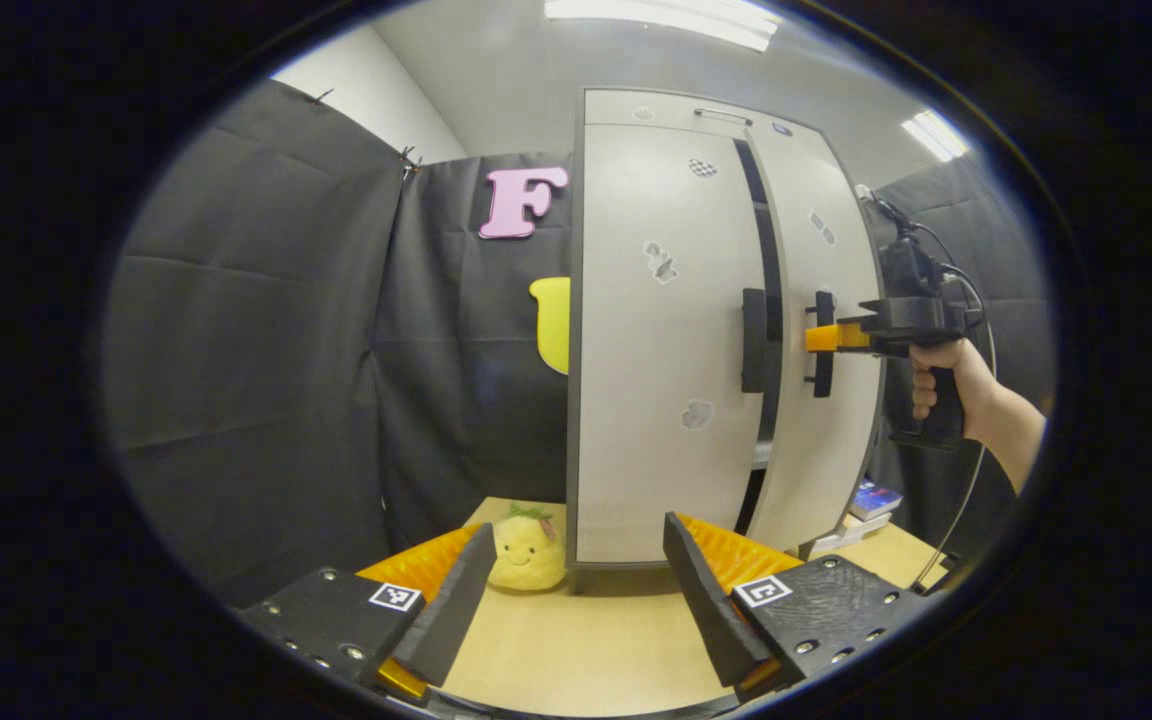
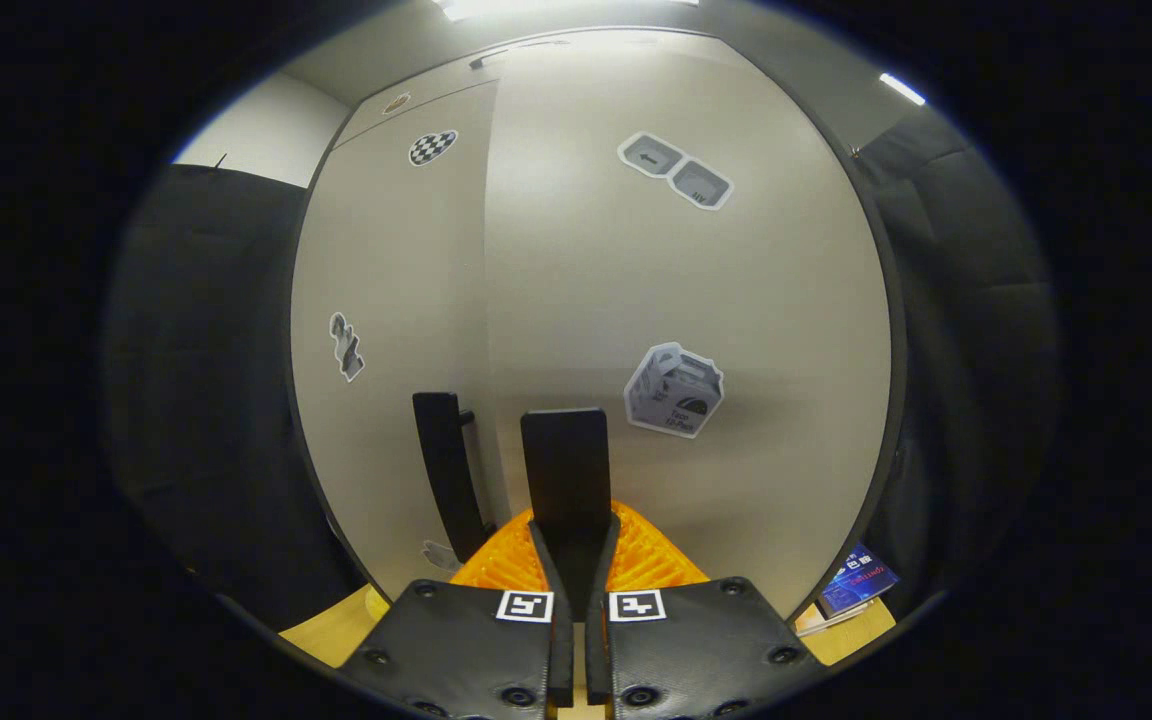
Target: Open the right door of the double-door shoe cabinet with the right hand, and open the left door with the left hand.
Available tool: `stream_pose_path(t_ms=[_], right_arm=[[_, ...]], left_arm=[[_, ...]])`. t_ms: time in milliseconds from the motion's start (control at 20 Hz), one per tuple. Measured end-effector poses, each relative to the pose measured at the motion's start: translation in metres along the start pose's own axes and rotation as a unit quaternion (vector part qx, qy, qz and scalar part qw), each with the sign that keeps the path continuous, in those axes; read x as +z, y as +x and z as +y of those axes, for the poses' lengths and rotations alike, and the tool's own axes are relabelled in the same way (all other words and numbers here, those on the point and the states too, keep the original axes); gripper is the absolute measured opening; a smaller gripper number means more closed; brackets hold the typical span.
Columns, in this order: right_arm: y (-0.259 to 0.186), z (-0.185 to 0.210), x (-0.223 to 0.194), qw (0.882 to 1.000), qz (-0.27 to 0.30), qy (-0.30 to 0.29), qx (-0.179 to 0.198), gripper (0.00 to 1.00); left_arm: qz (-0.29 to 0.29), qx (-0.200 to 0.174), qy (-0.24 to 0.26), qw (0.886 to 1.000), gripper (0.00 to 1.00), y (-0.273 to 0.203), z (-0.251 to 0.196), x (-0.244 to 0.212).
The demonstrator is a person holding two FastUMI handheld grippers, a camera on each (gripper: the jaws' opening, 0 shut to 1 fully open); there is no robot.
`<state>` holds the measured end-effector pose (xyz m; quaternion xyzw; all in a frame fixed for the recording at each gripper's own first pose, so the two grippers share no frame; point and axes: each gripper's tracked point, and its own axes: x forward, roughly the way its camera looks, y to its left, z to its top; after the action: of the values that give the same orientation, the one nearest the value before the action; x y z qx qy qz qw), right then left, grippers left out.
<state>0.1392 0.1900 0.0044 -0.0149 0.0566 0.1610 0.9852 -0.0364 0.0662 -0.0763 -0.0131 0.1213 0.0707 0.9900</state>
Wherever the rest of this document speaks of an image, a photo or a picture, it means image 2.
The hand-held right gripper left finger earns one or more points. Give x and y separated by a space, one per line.
562 650

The large ceiling light panel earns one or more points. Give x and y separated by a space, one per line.
556 6

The blue booklet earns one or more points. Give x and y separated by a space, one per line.
858 580

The white double-door shoe cabinet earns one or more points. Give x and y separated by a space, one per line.
898 310

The small ceiling light panel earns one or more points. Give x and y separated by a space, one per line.
902 88

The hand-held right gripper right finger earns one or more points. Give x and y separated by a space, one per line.
596 650

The white cabinet door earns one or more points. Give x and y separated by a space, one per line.
636 290
386 280

